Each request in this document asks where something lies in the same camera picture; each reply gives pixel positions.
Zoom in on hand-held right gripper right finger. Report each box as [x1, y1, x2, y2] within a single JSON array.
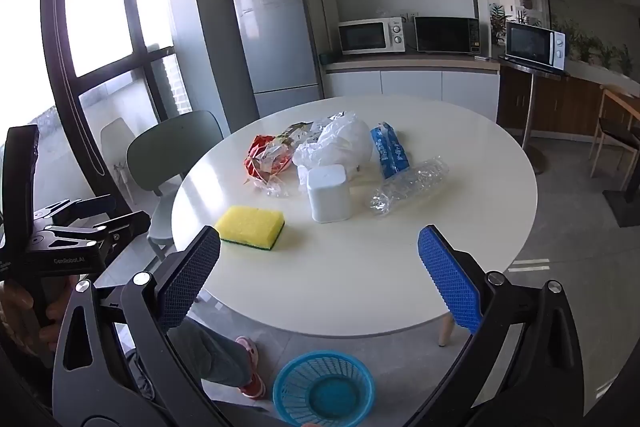
[[417, 224, 601, 427]]

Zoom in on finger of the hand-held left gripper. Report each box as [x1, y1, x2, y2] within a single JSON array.
[[46, 211, 152, 258], [32, 194, 118, 228]]

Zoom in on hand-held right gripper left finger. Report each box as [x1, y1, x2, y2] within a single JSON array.
[[52, 224, 223, 427]]

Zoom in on red snack wrapper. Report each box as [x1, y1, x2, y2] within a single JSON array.
[[243, 134, 294, 188]]

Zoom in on blue plastic basket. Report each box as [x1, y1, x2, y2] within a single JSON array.
[[272, 350, 377, 427]]

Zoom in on white plastic bag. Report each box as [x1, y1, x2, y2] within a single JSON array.
[[292, 112, 374, 184]]

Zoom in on yellow snack wrapper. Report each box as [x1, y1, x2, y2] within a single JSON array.
[[272, 121, 327, 148]]

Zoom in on person's left hand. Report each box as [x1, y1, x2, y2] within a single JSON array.
[[0, 279, 68, 354]]

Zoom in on yellow sponge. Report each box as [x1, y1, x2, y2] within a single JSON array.
[[214, 206, 286, 253]]

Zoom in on round white table wooden legs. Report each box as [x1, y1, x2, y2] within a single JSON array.
[[171, 95, 538, 348]]

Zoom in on person's left leg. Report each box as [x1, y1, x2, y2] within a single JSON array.
[[125, 321, 251, 403]]

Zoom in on green chair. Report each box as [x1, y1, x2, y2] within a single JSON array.
[[126, 109, 226, 258]]

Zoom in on crushed clear plastic bottle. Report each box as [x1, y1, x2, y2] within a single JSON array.
[[370, 158, 450, 215]]

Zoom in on person's red left shoe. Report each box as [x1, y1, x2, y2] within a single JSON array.
[[235, 336, 267, 400]]

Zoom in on clear plastic wrap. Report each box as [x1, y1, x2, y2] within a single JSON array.
[[252, 177, 291, 199]]

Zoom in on blue snack packet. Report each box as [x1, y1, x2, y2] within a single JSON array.
[[370, 122, 412, 180]]

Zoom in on white square container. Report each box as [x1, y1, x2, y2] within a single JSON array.
[[306, 164, 352, 224]]

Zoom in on black floor mat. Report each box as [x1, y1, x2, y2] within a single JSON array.
[[602, 187, 640, 228]]

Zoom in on white lower counter cabinets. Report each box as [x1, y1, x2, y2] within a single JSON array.
[[322, 54, 501, 122]]

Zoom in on brown wooden cabinet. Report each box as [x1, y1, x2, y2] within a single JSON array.
[[497, 67, 606, 138]]

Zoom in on wooden chair dark seat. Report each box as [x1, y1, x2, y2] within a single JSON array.
[[590, 117, 640, 188]]

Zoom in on silver refrigerator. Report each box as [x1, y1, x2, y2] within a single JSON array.
[[231, 0, 323, 118]]

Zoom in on white microwave black door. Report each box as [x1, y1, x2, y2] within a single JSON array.
[[505, 21, 567, 72]]

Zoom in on light wooden table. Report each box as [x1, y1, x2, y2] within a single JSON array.
[[597, 84, 640, 194]]

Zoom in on potted plant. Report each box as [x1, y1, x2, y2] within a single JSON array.
[[490, 4, 512, 46]]

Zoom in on row of green plants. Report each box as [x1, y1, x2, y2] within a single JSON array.
[[565, 19, 635, 75]]

